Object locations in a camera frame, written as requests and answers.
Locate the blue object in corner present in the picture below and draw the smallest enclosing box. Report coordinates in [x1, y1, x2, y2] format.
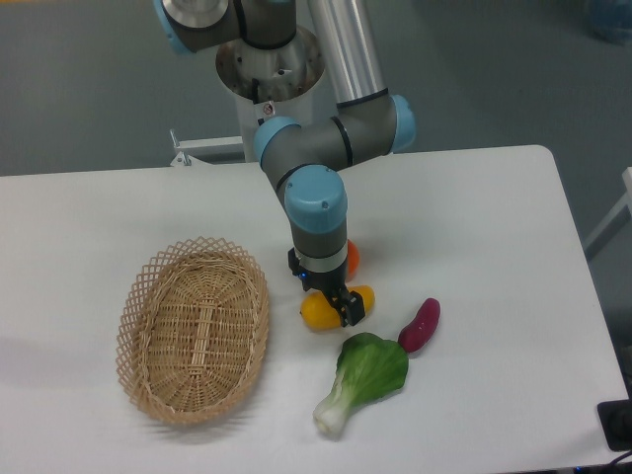
[585, 0, 631, 45]

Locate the purple sweet potato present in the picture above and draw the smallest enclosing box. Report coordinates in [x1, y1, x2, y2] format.
[398, 298, 441, 354]

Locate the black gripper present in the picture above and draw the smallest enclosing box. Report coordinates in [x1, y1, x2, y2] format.
[287, 248, 365, 327]

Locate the white furniture leg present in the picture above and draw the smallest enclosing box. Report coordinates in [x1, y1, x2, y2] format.
[583, 167, 631, 262]

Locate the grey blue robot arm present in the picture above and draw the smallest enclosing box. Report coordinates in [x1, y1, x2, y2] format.
[154, 1, 416, 326]

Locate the orange tangerine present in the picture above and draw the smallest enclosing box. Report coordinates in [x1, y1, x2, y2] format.
[346, 239, 360, 281]

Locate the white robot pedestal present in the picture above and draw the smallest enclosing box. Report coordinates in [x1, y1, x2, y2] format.
[215, 27, 325, 162]

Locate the black device at edge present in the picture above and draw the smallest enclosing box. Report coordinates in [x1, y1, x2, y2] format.
[596, 399, 631, 451]

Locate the woven wicker basket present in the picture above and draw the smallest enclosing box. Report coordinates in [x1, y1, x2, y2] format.
[117, 237, 270, 425]

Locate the green bok choy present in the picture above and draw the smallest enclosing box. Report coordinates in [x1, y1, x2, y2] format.
[312, 332, 409, 438]

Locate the white metal base frame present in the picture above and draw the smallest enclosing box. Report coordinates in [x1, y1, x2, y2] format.
[169, 129, 245, 167]

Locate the yellow mango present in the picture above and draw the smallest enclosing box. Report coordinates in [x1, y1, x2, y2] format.
[299, 285, 375, 331]

